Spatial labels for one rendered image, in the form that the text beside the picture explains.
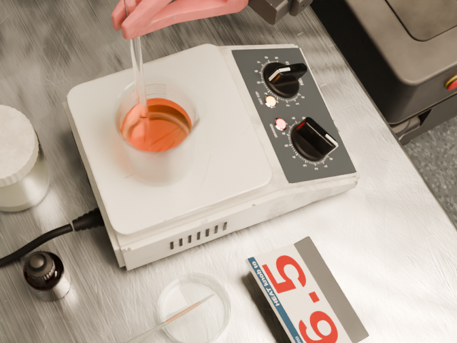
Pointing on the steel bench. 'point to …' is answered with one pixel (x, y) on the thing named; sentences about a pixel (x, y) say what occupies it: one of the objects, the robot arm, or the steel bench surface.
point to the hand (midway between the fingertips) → (130, 18)
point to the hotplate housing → (160, 235)
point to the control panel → (292, 115)
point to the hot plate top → (238, 157)
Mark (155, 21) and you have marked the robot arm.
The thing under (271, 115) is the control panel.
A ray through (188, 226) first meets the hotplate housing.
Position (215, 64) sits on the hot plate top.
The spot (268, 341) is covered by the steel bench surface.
